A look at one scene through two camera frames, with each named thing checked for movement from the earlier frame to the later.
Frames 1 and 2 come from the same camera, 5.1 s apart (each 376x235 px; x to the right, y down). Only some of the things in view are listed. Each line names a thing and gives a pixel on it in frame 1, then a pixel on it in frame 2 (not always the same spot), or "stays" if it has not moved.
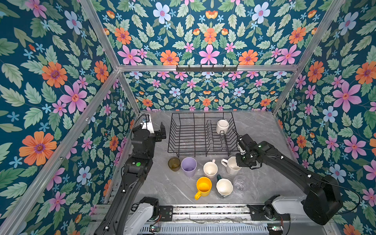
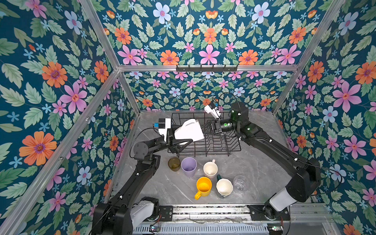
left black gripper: x=158 y=137 -> x=171 y=146
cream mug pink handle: x=210 y=169 stays
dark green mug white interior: x=224 y=186 stays
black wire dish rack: x=202 y=132 stays
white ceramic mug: x=232 y=166 -> x=190 y=129
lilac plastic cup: x=189 y=165 stays
